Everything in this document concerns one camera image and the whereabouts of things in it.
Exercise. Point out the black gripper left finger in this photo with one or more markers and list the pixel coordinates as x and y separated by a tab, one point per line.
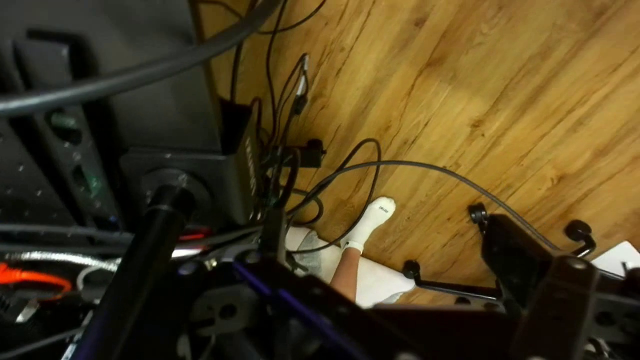
221	301

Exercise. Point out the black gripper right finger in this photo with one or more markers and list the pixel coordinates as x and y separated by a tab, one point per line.
553	301

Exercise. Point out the black round knob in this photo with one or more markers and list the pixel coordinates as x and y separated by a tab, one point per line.
477	213
578	232

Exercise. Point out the white paper sheet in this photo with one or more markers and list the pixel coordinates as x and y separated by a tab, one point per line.
621	259

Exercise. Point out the black round pole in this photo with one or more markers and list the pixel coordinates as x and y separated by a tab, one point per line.
150	247

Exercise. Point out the black electronics box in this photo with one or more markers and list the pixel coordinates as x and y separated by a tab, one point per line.
223	181

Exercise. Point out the bare person leg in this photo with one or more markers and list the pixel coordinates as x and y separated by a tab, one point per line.
345	270

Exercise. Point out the white cloth shorts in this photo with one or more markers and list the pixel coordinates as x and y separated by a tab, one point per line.
385	280

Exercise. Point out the black plug connector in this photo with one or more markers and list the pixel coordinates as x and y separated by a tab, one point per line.
313	152

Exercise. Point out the white sock foot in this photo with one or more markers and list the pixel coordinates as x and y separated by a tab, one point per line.
372	216

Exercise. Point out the black robot cart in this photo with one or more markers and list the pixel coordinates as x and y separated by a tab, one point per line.
152	112

